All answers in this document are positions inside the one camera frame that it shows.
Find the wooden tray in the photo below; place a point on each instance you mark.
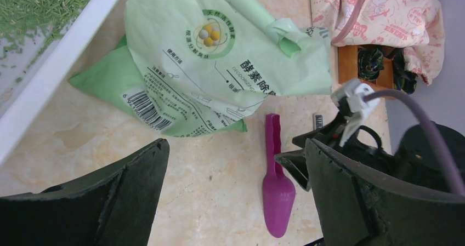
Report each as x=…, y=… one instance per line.
x=348, y=66

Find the white plastic litter box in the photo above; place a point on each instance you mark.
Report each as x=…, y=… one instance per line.
x=29, y=79

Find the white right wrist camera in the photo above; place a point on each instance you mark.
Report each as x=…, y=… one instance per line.
x=349, y=98

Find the dark patterned item right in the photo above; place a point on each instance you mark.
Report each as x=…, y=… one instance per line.
x=403, y=80

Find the dark patterned item left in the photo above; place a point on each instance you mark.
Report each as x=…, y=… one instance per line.
x=370, y=64

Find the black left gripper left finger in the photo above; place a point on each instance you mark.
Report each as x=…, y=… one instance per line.
x=114, y=205

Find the green cat litter bag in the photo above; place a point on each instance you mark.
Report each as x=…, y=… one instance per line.
x=188, y=68

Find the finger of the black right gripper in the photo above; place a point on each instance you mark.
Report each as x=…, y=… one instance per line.
x=296, y=164

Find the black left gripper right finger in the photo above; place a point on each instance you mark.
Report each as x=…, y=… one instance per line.
x=358, y=205

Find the green litter in box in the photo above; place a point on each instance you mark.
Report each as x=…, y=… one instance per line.
x=28, y=27

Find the pink patterned cloth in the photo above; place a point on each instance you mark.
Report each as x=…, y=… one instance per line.
x=416, y=26

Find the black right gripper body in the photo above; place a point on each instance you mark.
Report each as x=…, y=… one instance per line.
x=414, y=161

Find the dark patterned item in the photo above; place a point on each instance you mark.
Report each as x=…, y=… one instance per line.
x=403, y=80
x=370, y=64

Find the purple plastic scoop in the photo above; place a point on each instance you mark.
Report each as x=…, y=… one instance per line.
x=277, y=189

